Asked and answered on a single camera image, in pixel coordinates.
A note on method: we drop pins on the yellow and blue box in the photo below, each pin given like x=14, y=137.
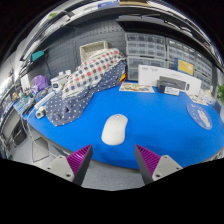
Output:
x=185, y=66

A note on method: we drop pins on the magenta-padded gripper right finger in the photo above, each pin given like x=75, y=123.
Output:
x=166, y=165

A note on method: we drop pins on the purple bag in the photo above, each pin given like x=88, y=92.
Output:
x=40, y=83

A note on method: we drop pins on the white woven basket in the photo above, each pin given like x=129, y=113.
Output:
x=90, y=49

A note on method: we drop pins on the white cylindrical tube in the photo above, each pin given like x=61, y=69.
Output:
x=45, y=100

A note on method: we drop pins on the round blue printed mouse pad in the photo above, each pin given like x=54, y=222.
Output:
x=200, y=116

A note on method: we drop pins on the white keyboard packaging box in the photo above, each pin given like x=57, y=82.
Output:
x=150, y=75

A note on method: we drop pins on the dark overhead shelf unit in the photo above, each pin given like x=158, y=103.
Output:
x=100, y=15

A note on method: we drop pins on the teal object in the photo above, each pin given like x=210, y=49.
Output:
x=37, y=55

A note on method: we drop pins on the red blue checkered cloth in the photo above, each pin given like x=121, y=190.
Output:
x=93, y=70

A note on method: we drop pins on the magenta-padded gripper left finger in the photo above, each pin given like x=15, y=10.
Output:
x=60, y=166

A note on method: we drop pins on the small yellow object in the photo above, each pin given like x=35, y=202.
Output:
x=123, y=78

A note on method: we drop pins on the small cartoon sticker sheet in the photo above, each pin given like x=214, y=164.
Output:
x=136, y=87

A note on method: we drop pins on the small black box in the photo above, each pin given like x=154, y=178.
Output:
x=166, y=87

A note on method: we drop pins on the white blue tissue box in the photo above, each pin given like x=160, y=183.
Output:
x=209, y=99

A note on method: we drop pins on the white computer mouse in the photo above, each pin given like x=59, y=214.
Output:
x=114, y=130

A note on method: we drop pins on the small white gadget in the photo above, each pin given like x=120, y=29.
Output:
x=59, y=83

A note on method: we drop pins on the navy polka-dot cloth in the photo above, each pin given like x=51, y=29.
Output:
x=66, y=106

